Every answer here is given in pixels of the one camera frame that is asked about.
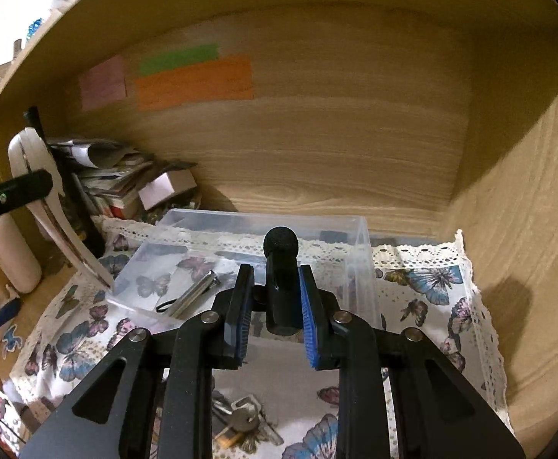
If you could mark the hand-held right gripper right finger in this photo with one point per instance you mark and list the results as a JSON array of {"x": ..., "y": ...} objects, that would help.
[{"x": 308, "y": 320}]

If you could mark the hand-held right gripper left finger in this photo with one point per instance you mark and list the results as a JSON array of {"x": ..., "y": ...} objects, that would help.
[{"x": 239, "y": 315}]

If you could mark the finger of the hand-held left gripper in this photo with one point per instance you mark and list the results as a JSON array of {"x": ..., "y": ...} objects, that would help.
[{"x": 11, "y": 193}]

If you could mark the black microphone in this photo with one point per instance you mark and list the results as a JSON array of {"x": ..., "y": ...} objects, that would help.
[{"x": 280, "y": 277}]

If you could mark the clear plastic storage box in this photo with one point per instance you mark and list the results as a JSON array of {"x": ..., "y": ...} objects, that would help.
[{"x": 260, "y": 248}]

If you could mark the silver metal flashlight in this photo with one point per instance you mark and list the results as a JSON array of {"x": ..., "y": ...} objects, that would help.
[{"x": 194, "y": 294}]

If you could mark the cream plastic bottle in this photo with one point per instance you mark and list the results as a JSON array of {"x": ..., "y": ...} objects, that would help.
[{"x": 9, "y": 253}]

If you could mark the pile of books and papers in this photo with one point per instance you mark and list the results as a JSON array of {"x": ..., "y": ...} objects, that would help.
[{"x": 112, "y": 177}]

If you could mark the bunch of keys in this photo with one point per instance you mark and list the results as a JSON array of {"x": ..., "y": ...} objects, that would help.
[{"x": 241, "y": 420}]

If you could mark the butterfly print lace cloth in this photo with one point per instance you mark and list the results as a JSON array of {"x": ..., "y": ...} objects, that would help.
[{"x": 422, "y": 306}]

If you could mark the pink sticky note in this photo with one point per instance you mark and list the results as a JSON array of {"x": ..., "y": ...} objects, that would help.
[{"x": 103, "y": 81}]

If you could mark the small white cardboard box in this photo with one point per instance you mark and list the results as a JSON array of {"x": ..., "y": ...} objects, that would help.
[{"x": 161, "y": 189}]

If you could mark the orange sticky note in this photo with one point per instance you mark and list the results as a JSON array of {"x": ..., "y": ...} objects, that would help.
[{"x": 194, "y": 84}]

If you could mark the green sticky note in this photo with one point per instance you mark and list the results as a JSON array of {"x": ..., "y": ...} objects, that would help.
[{"x": 178, "y": 58}]

